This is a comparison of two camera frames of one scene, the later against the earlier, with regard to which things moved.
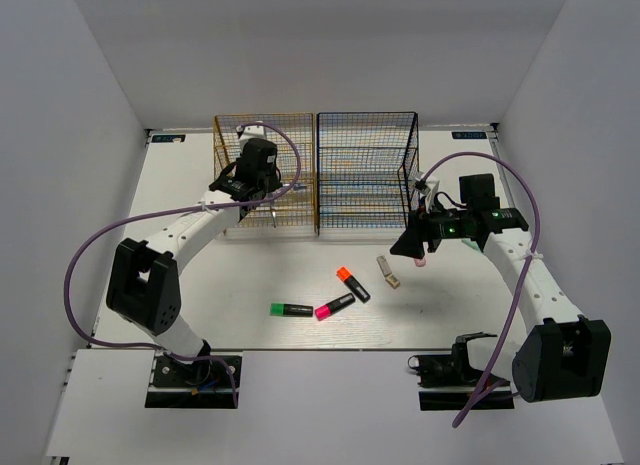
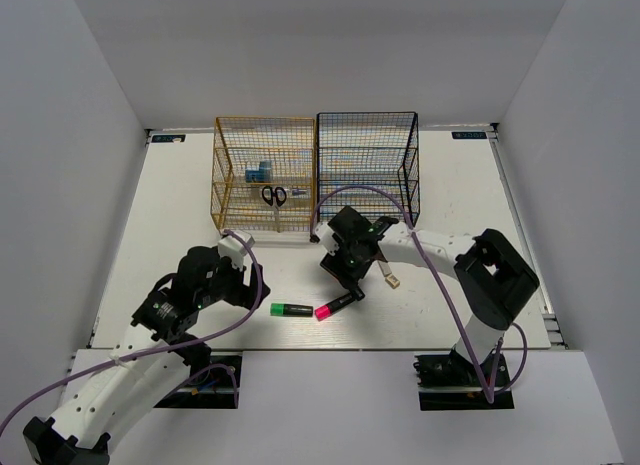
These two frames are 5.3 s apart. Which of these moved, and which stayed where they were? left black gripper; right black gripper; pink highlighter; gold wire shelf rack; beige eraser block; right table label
Moved: right black gripper; left black gripper
Stayed: beige eraser block; right table label; pink highlighter; gold wire shelf rack
